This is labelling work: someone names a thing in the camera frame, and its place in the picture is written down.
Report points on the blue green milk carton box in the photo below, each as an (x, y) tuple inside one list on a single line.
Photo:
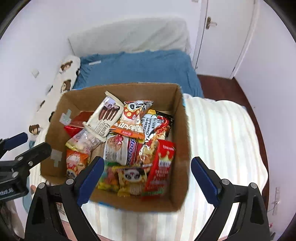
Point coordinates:
[(167, 98)]

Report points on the blue bed sheet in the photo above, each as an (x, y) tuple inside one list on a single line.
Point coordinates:
[(172, 66)]

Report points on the Franzzi cookie package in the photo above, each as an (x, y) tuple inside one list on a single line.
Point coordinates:
[(104, 117)]

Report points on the metal door handle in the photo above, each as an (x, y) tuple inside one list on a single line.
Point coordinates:
[(210, 23)]

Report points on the white door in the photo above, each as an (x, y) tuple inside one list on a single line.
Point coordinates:
[(219, 50)]

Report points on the orange panda snack packet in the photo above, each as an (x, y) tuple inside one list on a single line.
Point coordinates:
[(130, 124)]

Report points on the white cranberry oat cookie packet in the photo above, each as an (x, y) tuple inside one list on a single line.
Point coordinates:
[(122, 150)]

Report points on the striped cream pink blanket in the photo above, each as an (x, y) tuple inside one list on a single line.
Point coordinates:
[(223, 136)]

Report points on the small orange snack packet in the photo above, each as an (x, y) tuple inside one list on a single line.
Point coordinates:
[(75, 163)]

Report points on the dark red snack bag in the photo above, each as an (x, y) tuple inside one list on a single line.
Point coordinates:
[(76, 125)]

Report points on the white folded duvet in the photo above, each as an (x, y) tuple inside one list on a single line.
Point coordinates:
[(132, 36)]

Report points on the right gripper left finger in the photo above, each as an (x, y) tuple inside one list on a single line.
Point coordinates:
[(44, 222)]

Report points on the red crown snack packet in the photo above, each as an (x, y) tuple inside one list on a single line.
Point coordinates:
[(158, 178)]

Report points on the monkey print white pillow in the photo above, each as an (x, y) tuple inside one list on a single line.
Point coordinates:
[(63, 82)]

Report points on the black Korean cheese rolls packet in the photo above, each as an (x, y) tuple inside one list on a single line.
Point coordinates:
[(156, 126)]

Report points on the colourful green yellow snack packet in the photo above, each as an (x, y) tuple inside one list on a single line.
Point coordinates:
[(109, 180)]

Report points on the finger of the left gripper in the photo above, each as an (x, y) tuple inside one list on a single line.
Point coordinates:
[(8, 144), (24, 162)]

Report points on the clear bag of white candies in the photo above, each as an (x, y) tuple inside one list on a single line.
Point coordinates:
[(83, 142)]

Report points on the yellow panda snack packet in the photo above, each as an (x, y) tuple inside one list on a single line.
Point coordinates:
[(132, 181)]

